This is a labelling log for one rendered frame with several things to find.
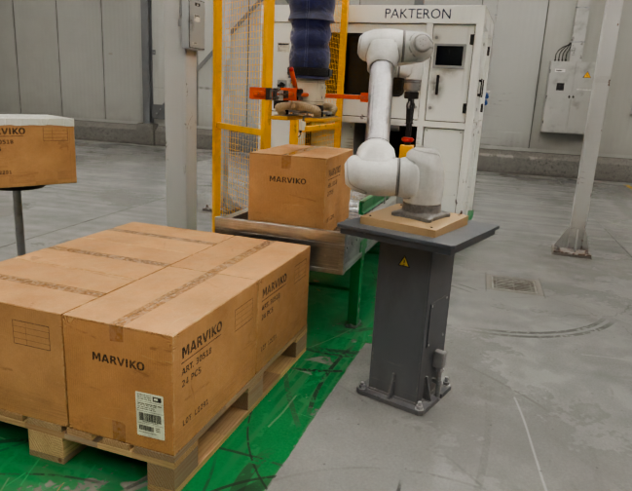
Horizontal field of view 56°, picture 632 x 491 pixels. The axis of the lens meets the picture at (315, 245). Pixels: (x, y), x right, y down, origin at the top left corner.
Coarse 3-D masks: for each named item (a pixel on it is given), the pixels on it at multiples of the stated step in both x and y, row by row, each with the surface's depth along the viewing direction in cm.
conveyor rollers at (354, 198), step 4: (352, 192) 439; (356, 192) 439; (352, 196) 421; (356, 196) 421; (360, 196) 428; (364, 196) 427; (352, 200) 404; (356, 200) 411; (352, 204) 394; (356, 204) 393; (380, 204) 397; (352, 208) 376; (356, 208) 375; (372, 208) 380; (352, 212) 366; (356, 212) 366; (352, 216) 350; (356, 216) 356; (344, 220) 341; (336, 228) 324; (340, 228) 323
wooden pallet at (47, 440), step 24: (288, 360) 278; (264, 384) 254; (240, 408) 234; (48, 432) 197; (72, 432) 193; (216, 432) 217; (48, 456) 199; (72, 456) 202; (144, 456) 185; (168, 456) 182; (192, 456) 192; (168, 480) 184
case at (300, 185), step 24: (288, 144) 345; (264, 168) 293; (288, 168) 289; (312, 168) 286; (336, 168) 304; (264, 192) 296; (288, 192) 292; (312, 192) 289; (336, 192) 310; (264, 216) 299; (288, 216) 295; (312, 216) 292; (336, 216) 317
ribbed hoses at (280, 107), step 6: (282, 102) 296; (288, 102) 294; (294, 102) 295; (300, 102) 293; (324, 102) 325; (276, 108) 297; (282, 108) 295; (288, 108) 294; (294, 108) 295; (300, 108) 292; (306, 108) 291; (312, 108) 290; (318, 108) 293; (324, 108) 325; (330, 108) 320; (336, 108) 321; (282, 114) 302; (318, 114) 295
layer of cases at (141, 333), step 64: (64, 256) 243; (128, 256) 248; (192, 256) 253; (256, 256) 258; (0, 320) 193; (64, 320) 184; (128, 320) 182; (192, 320) 184; (256, 320) 230; (0, 384) 200; (64, 384) 190; (128, 384) 181; (192, 384) 187
